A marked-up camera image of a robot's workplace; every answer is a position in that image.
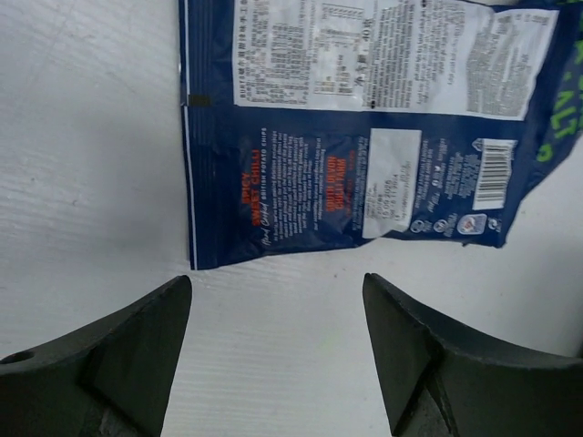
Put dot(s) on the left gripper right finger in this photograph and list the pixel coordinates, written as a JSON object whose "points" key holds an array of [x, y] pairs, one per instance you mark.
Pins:
{"points": [[440, 377]]}

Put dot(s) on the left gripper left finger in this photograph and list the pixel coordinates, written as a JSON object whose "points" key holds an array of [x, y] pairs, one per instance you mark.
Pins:
{"points": [[112, 377]]}

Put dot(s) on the blue Burts chips bag back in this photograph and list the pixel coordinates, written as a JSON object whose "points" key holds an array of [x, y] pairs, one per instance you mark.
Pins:
{"points": [[324, 125]]}

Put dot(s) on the blue burts chips bag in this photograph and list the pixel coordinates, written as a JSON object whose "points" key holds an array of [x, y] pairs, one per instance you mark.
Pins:
{"points": [[564, 127], [324, 125]]}

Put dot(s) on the blue Burts chips bag front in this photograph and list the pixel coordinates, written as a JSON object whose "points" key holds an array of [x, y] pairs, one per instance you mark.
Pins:
{"points": [[564, 127]]}

